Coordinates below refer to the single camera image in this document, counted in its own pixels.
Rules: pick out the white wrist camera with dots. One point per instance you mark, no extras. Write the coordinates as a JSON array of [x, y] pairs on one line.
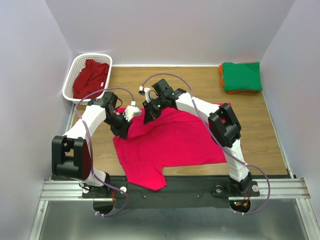
[[146, 92], [132, 111]]

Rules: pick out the folded orange t shirt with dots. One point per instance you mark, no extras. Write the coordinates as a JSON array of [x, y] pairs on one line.
[[221, 72]]

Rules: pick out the dark red t shirt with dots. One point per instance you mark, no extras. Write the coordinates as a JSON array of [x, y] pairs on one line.
[[91, 78]]

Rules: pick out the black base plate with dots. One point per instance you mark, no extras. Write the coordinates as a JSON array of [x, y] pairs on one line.
[[199, 191]]

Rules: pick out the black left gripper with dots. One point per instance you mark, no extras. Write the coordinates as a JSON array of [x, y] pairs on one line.
[[123, 131]]

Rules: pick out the bright pink t shirt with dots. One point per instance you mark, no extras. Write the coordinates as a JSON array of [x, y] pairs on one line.
[[175, 139]]

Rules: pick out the white perforated plastic basket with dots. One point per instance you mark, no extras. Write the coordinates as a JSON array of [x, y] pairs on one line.
[[77, 65]]

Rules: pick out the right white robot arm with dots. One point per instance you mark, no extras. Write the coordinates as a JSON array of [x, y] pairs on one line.
[[220, 120]]

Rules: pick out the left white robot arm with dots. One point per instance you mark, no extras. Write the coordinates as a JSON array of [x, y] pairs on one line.
[[71, 153]]

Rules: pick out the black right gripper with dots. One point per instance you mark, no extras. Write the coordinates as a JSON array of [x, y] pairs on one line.
[[149, 114]]

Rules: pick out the folded green t shirt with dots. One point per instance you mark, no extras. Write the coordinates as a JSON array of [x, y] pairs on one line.
[[241, 76]]

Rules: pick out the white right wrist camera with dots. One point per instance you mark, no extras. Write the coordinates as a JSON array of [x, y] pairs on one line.
[[146, 92]]

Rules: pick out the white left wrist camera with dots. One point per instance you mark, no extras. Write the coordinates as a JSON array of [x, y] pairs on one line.
[[132, 111]]

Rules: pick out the aluminium frame rail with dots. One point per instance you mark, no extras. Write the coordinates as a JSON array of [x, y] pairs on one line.
[[52, 190]]

